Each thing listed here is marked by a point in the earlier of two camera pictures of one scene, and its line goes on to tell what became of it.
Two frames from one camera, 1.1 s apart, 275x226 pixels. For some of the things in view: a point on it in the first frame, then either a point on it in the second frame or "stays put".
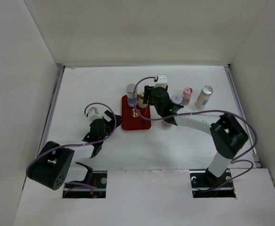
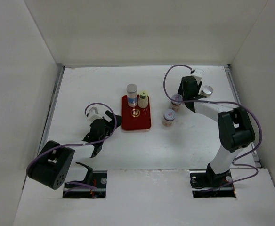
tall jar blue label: [130, 89] stays put
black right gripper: [146, 94] -> [181, 91]
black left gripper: [109, 115] stays put
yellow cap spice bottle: [140, 101] stays put
